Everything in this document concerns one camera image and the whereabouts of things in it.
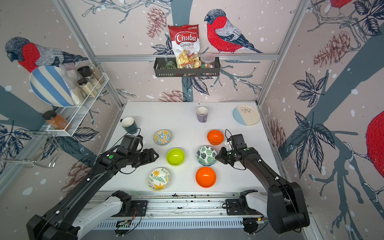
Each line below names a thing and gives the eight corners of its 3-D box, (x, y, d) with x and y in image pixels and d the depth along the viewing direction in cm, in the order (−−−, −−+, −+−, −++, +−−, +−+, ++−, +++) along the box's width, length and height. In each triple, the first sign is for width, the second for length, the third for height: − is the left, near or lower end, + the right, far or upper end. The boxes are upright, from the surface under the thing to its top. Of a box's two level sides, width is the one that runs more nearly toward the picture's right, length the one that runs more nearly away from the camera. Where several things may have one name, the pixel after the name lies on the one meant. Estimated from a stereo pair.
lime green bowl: (166, 166, 89) (165, 163, 85) (168, 151, 95) (167, 148, 92) (184, 166, 89) (184, 163, 85) (185, 151, 95) (185, 148, 92)
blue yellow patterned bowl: (153, 145, 99) (152, 142, 95) (156, 133, 105) (155, 129, 101) (171, 145, 99) (170, 142, 95) (172, 133, 105) (171, 129, 101)
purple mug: (194, 123, 110) (194, 116, 104) (197, 113, 117) (197, 105, 110) (205, 125, 109) (205, 118, 102) (207, 115, 116) (208, 107, 109)
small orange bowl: (207, 145, 98) (207, 142, 95) (207, 133, 104) (207, 130, 101) (224, 145, 97) (224, 142, 95) (222, 133, 104) (223, 130, 101)
